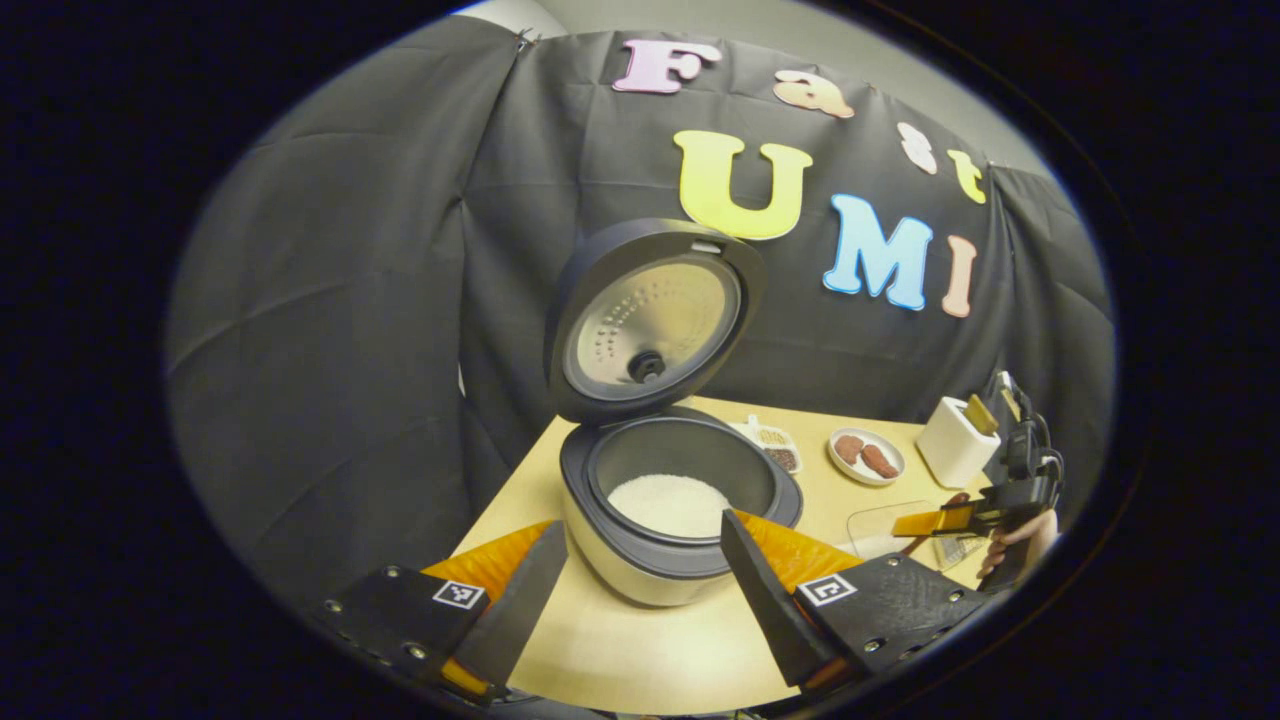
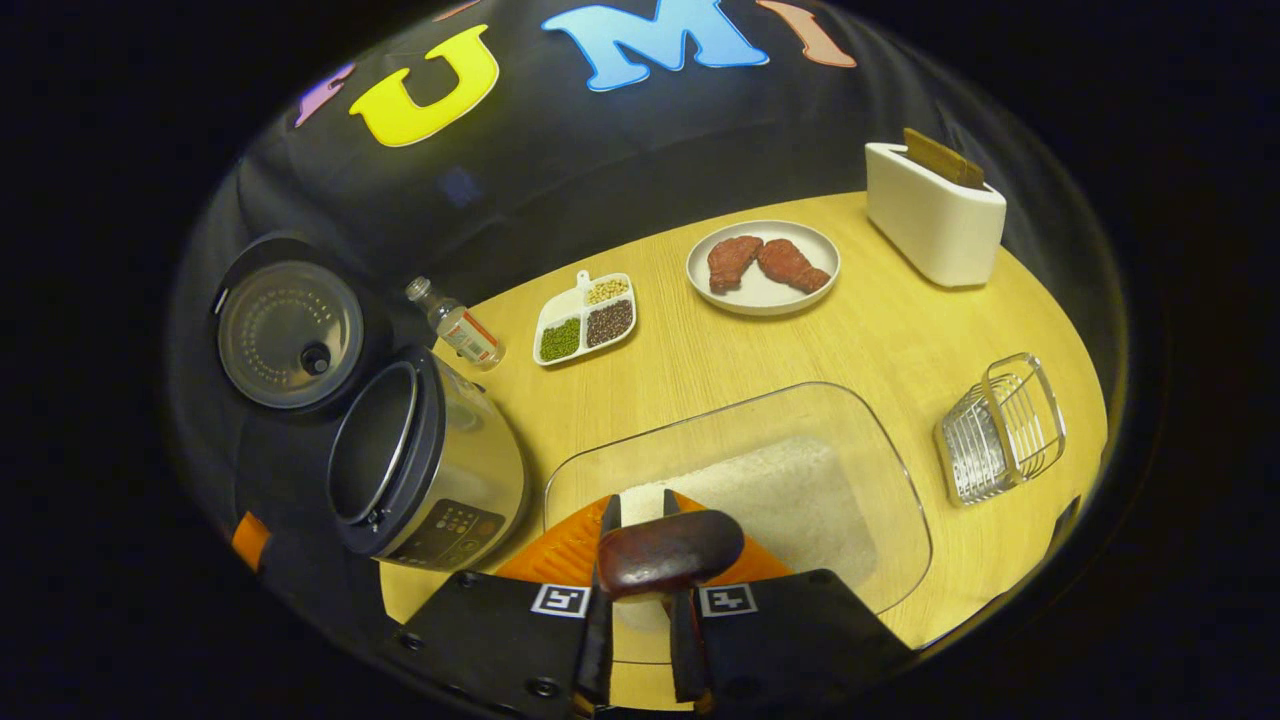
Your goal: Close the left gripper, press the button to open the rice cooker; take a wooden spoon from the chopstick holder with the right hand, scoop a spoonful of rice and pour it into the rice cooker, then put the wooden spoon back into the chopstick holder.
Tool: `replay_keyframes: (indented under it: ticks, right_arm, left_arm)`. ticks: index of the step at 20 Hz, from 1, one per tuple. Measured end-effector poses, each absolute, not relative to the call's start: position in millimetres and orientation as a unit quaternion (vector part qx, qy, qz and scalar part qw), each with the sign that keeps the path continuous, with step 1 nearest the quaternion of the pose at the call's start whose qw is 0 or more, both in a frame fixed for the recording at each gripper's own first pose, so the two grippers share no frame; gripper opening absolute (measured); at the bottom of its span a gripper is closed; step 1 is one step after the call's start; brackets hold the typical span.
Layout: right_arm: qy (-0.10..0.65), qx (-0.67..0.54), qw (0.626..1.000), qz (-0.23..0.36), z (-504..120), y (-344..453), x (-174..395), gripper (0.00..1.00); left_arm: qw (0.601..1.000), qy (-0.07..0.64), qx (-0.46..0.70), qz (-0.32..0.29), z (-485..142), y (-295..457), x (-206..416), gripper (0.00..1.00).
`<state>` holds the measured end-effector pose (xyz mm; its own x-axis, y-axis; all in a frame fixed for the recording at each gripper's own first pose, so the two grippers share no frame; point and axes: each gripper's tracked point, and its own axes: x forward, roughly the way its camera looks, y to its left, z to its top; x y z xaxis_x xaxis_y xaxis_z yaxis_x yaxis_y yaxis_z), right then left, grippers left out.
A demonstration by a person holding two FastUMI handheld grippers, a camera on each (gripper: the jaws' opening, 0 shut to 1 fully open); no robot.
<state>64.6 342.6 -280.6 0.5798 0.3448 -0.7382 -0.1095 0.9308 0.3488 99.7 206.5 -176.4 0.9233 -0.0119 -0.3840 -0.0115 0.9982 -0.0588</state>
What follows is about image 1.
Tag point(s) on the clear plastic tray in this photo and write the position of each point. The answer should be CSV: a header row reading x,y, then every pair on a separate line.
x,y
880,520

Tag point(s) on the round white plate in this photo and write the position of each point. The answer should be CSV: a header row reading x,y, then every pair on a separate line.
x,y
887,438

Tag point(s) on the brown wooden spoon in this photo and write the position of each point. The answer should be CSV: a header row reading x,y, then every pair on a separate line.
x,y
914,545

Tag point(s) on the white rice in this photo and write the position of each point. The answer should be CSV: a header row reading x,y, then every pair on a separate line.
x,y
670,505
878,548

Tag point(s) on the dark grey rice cooker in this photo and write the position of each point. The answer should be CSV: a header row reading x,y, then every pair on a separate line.
x,y
640,570

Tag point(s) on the white toaster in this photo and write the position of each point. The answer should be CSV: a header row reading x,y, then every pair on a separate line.
x,y
950,450

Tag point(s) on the brown meat piece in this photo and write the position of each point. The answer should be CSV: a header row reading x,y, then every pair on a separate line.
x,y
880,462
849,449

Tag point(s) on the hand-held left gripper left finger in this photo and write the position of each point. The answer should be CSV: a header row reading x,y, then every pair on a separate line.
x,y
520,610

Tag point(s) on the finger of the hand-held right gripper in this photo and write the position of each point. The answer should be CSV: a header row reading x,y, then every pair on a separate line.
x,y
935,520

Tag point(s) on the white divided bean dish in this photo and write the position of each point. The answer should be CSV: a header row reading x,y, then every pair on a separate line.
x,y
770,437

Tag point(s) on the black backdrop cloth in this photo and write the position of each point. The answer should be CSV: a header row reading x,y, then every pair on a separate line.
x,y
320,350

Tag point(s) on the toast slice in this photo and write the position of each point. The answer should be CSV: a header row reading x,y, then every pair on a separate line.
x,y
982,414

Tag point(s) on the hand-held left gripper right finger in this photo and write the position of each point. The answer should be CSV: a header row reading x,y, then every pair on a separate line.
x,y
770,600

